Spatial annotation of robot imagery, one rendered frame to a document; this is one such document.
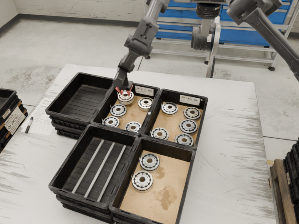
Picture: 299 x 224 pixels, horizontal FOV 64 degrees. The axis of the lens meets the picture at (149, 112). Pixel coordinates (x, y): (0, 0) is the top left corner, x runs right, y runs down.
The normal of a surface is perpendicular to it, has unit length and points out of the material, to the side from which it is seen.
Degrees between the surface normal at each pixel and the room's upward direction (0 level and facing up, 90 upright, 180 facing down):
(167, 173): 0
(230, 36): 90
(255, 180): 0
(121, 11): 90
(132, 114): 0
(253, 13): 87
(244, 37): 90
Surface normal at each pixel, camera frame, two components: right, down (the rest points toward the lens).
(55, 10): -0.19, 0.72
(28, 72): -0.03, -0.69
